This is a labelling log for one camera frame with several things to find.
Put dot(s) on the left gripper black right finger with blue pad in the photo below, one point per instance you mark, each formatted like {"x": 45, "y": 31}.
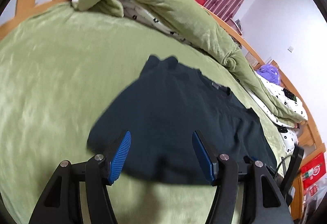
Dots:
{"x": 226, "y": 174}

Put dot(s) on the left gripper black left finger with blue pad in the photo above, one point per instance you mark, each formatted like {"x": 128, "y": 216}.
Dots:
{"x": 60, "y": 201}

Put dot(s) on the dark navy t-shirt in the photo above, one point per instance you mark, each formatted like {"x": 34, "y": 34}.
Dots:
{"x": 162, "y": 109}

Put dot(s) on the red box beside bed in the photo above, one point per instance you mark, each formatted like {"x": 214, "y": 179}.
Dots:
{"x": 313, "y": 176}

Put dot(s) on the white floral pillow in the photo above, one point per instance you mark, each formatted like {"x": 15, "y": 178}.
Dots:
{"x": 290, "y": 139}

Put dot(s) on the purple plush toy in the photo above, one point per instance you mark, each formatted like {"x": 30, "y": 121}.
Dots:
{"x": 270, "y": 73}

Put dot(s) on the green plush bed sheet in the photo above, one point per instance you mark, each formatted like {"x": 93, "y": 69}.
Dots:
{"x": 59, "y": 71}

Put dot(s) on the green quilt with floral lining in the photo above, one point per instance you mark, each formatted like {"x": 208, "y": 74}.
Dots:
{"x": 195, "y": 25}

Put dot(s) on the white wall socket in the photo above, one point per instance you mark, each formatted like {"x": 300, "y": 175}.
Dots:
{"x": 290, "y": 48}

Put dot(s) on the wooden bed frame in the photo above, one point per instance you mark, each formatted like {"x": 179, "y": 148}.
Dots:
{"x": 270, "y": 27}

